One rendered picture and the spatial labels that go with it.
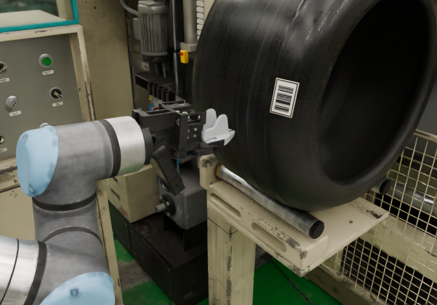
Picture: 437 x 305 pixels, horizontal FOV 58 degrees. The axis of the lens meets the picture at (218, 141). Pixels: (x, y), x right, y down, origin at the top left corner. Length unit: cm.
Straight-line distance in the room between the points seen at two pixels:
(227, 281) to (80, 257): 100
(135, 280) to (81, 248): 156
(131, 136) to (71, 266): 20
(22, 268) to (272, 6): 55
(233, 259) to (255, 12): 92
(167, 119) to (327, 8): 32
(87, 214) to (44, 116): 72
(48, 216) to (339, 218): 78
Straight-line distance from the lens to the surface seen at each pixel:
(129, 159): 61
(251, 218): 103
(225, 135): 73
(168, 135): 67
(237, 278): 150
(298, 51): 69
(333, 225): 112
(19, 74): 125
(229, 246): 137
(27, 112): 129
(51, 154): 56
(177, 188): 72
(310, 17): 70
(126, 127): 61
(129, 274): 214
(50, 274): 51
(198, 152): 67
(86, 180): 59
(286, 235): 97
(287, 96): 68
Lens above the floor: 147
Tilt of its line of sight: 26 degrees down
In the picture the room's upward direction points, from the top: straight up
